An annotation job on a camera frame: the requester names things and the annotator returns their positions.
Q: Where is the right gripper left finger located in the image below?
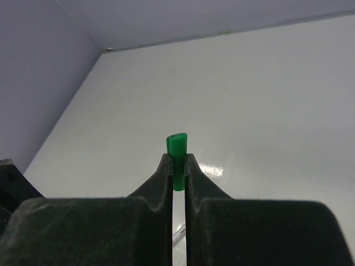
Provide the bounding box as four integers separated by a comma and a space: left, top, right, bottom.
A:
1, 154, 173, 265

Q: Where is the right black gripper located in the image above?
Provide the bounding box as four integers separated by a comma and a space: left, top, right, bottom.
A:
0, 158, 44, 238

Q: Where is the green pen cap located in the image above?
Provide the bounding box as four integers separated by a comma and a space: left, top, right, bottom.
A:
166, 133, 187, 191

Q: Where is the purple marker pen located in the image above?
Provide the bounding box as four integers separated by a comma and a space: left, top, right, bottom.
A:
172, 224, 186, 247

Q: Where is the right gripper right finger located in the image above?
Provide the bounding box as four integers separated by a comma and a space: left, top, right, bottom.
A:
185, 154, 354, 265

